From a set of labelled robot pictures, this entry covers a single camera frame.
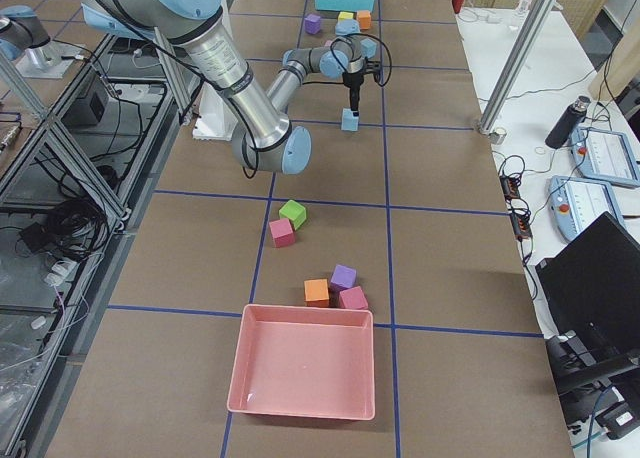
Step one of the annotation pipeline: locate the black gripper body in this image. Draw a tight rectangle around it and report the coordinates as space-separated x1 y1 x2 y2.
342 60 382 87

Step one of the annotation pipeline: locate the light blue foam block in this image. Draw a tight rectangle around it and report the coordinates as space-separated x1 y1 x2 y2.
360 38 377 59
340 108 359 132

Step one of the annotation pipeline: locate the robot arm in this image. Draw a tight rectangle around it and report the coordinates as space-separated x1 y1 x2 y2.
1 5 51 61
82 0 382 176

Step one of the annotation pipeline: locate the orange foam block left side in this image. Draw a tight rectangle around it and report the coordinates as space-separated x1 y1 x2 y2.
356 10 372 31

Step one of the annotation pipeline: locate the orange foam block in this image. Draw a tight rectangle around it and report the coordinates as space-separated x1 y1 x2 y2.
356 10 372 31
304 279 330 308

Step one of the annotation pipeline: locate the purple foam block left side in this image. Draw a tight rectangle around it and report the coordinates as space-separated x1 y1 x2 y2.
304 13 322 35

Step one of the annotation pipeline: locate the purple foam block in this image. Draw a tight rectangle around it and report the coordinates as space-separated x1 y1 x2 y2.
330 264 357 292
304 13 322 35

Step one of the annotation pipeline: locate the green foam block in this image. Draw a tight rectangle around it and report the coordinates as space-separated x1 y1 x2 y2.
278 200 307 230

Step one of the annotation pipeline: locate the tape roll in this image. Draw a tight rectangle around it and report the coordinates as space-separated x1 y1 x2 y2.
489 127 507 145

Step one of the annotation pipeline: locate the red foam block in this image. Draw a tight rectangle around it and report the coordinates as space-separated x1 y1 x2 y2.
269 218 295 248

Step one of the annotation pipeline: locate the purple foam block right side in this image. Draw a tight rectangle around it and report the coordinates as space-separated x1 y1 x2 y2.
330 264 357 292

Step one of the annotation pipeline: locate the clear plastic bottle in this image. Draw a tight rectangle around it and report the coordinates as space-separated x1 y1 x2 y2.
515 0 533 16

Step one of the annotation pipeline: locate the orange foam block right side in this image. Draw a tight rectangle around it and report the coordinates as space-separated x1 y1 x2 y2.
304 279 330 308

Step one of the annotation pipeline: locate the magenta foam block near tray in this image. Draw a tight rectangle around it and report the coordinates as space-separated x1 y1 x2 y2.
338 286 369 310

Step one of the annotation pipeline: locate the black water bottle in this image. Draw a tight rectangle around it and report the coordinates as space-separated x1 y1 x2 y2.
545 95 591 149

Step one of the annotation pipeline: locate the teach pendant near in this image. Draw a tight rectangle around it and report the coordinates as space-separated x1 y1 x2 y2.
549 175 625 242

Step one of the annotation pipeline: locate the teach pendant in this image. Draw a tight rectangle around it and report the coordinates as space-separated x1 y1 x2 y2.
569 126 639 188
549 175 625 242

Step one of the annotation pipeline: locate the teach pendant far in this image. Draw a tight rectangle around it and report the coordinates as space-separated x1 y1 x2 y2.
569 126 639 188

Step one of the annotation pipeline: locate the pink plastic tray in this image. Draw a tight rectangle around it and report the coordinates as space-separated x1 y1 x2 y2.
227 304 376 421

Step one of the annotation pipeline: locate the black laptop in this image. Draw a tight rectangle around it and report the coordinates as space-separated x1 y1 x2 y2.
534 211 640 352

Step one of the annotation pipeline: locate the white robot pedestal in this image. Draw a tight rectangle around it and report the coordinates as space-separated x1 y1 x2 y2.
192 83 238 142

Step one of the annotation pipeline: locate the aluminium frame post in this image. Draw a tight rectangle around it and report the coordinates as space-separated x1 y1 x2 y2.
476 0 557 135

